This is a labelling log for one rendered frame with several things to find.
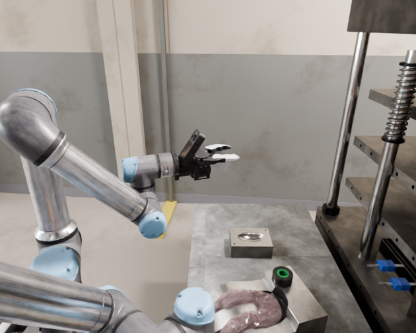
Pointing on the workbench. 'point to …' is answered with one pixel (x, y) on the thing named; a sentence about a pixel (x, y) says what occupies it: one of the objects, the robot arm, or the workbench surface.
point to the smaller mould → (250, 243)
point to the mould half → (302, 304)
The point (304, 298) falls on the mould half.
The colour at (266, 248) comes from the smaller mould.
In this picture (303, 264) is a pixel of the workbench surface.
